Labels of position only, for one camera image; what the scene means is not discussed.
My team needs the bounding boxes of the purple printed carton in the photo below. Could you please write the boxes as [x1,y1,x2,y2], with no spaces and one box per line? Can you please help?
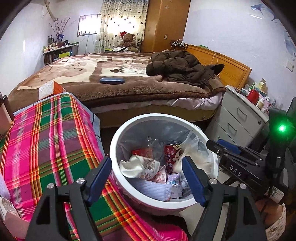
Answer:
[166,174,181,186]

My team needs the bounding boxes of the pink cardboard box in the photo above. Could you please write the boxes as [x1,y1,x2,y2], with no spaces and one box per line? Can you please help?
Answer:
[0,197,31,240]

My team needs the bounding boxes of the red jar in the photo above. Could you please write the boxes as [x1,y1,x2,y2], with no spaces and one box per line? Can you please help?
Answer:
[247,89,260,105]

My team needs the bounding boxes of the small wall window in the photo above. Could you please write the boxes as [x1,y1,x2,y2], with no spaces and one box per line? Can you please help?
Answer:
[77,14,102,37]

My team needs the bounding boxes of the blue glasses case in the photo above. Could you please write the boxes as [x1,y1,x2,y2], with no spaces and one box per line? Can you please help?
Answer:
[99,77,125,85]

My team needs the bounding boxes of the orange tissue box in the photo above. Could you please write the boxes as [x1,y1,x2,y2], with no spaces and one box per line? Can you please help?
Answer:
[38,81,66,100]

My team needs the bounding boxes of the red drink can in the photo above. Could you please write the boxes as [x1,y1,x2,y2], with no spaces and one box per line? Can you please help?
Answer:
[164,141,182,174]

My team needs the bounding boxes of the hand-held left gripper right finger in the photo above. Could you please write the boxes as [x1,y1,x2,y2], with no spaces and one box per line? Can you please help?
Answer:
[181,157,267,241]

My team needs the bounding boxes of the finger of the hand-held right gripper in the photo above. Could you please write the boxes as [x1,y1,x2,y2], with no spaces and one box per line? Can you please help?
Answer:
[206,139,260,168]
[217,138,264,163]

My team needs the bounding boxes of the cluttered storage shelf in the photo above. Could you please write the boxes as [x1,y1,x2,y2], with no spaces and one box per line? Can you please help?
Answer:
[42,43,80,67]

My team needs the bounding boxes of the clear plastic bottle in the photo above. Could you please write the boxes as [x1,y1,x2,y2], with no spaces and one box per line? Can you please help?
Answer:
[145,137,167,158]

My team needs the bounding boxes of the wooden bed with headboard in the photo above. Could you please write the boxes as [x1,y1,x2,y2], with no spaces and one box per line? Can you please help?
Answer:
[89,44,252,129]

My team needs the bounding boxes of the person's right forearm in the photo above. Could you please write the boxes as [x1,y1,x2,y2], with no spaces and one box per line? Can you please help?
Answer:
[264,204,287,241]

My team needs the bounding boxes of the pink tumbler with brown lid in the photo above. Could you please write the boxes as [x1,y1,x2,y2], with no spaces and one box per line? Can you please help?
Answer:
[0,95,16,136]

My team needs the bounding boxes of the plaid pink green tablecloth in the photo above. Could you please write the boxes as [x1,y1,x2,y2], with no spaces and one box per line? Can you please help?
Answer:
[0,92,188,241]

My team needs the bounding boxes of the white round trash bin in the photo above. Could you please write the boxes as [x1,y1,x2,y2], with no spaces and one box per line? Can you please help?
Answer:
[109,113,219,212]

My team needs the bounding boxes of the beige paper wrapper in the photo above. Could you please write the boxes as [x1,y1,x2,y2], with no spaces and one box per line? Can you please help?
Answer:
[119,154,161,179]

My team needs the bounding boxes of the dried branch bouquet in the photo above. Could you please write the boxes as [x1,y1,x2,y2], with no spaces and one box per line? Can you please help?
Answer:
[49,16,71,42]

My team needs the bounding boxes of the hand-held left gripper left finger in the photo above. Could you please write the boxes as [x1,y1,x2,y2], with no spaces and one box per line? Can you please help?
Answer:
[25,156,112,241]

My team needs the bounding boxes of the person's right hand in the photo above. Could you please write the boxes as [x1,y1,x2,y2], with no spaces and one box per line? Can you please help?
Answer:
[255,198,282,229]

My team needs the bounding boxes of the brown teddy bear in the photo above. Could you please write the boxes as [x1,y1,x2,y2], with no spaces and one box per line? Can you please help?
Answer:
[119,31,139,53]

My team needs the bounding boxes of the white knitted cloth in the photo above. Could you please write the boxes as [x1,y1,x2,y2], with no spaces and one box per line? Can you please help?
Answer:
[132,179,172,201]

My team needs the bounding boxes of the wooden wardrobe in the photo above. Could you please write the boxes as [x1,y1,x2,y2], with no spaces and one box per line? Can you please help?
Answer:
[140,0,191,53]

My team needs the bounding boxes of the clear plastic bin liner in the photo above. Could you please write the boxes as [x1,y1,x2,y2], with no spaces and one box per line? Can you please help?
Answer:
[115,120,216,202]

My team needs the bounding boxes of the red and white packet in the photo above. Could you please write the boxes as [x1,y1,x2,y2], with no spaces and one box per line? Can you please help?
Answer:
[132,148,154,158]

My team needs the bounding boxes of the patterned window curtain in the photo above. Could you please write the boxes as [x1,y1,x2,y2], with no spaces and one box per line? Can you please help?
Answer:
[95,0,150,53]

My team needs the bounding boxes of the white drawer nightstand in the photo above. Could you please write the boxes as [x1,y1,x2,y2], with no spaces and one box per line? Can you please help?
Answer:
[204,85,270,148]

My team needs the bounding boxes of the brown padded jacket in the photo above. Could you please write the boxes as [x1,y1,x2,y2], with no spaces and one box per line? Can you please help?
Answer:
[145,50,225,86]

